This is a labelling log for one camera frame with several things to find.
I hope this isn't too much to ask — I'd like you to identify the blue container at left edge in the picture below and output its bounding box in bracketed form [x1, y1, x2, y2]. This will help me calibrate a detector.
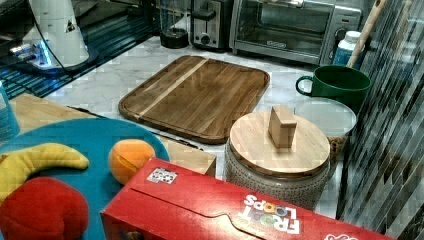
[0, 83, 20, 142]

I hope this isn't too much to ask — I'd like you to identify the round wooden canister lid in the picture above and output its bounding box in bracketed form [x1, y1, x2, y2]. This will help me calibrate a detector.
[229, 105, 330, 178]

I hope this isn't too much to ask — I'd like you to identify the white blue plastic bottle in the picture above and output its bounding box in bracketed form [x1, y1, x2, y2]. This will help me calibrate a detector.
[333, 31, 360, 66]

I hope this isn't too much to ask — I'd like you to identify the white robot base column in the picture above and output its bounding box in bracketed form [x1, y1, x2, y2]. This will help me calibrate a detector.
[9, 0, 100, 73]

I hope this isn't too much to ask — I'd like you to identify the wooden stick utensil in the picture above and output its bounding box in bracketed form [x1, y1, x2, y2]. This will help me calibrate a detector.
[347, 0, 388, 68]

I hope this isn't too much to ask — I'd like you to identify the wooden cutting board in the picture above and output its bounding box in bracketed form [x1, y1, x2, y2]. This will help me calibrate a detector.
[118, 55, 270, 145]

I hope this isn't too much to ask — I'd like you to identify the black blender base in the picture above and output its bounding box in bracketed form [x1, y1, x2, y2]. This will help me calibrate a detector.
[158, 0, 191, 50]

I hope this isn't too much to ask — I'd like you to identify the red plush fruit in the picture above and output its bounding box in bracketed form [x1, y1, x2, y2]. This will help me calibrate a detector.
[1, 177, 89, 240]

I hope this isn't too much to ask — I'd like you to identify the grey ceramic canister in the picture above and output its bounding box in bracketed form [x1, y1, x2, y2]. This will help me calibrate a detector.
[224, 142, 330, 210]

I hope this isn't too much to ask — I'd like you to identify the blue round plate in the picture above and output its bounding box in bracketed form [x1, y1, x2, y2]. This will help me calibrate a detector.
[1, 118, 170, 240]

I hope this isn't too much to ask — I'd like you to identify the silver toaster oven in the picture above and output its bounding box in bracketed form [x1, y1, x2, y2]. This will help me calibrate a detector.
[229, 0, 362, 65]

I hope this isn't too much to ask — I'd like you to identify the red Froot Loops box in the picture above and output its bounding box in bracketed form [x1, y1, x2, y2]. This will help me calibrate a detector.
[101, 158, 394, 240]

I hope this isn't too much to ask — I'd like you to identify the green ceramic mug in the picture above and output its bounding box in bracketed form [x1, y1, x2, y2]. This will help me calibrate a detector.
[295, 65, 371, 114]

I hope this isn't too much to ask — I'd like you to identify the yellow plush banana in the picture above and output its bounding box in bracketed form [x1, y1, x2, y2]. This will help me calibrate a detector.
[0, 143, 90, 202]

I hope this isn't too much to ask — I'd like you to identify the clear jar with white lid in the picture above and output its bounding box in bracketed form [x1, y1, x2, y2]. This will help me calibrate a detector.
[294, 97, 357, 167]

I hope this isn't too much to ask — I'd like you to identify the orange plush peach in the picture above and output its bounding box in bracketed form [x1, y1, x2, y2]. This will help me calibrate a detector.
[108, 139, 156, 185]

